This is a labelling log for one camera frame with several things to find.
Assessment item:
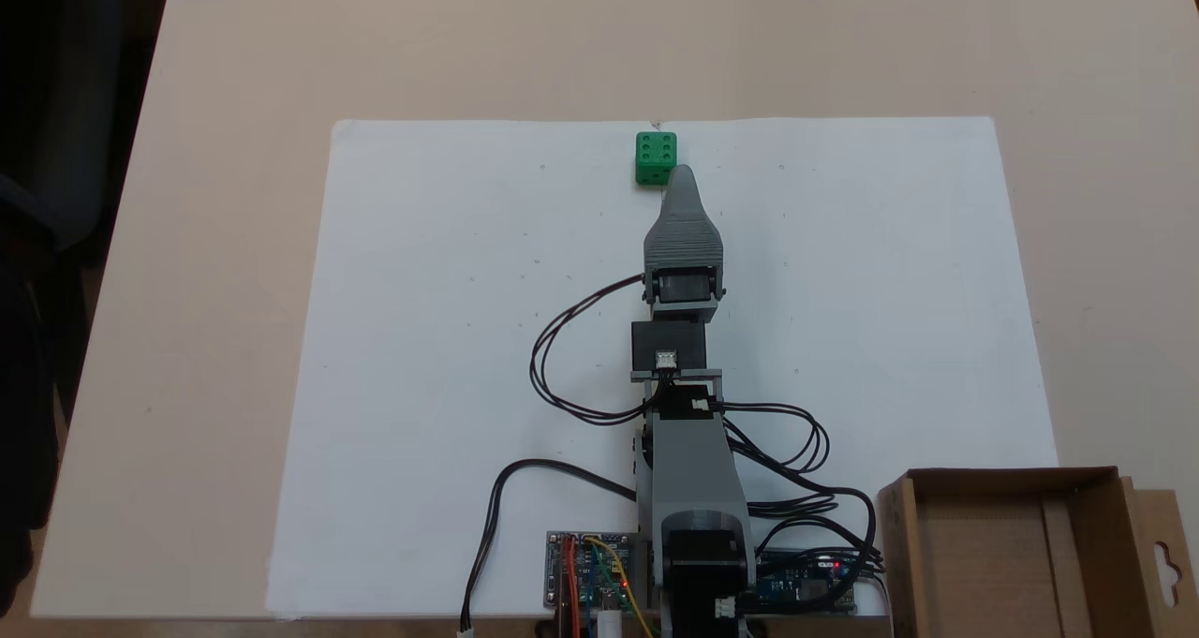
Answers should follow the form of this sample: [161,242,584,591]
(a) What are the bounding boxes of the white paper sheet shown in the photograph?
[265,116,1060,620]

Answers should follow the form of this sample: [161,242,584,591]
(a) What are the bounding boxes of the green dice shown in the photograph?
[634,131,679,187]

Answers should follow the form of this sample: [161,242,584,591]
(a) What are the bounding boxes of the blue microcontroller board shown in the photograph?
[752,548,859,615]

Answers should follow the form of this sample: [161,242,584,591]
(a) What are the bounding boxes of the black looped gripper cable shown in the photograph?
[529,275,659,426]

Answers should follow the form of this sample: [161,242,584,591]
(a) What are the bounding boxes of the black power cable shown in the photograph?
[458,459,640,635]

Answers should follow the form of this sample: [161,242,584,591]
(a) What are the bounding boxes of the brown cardboard box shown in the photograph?
[875,466,1199,638]

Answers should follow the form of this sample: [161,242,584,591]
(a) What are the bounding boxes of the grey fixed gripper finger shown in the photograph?
[643,164,725,267]

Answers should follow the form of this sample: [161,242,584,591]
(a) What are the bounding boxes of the circuit board with coloured wires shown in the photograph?
[545,529,654,638]

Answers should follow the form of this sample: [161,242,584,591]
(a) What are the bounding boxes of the black motor cable bundle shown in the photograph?
[719,398,887,611]

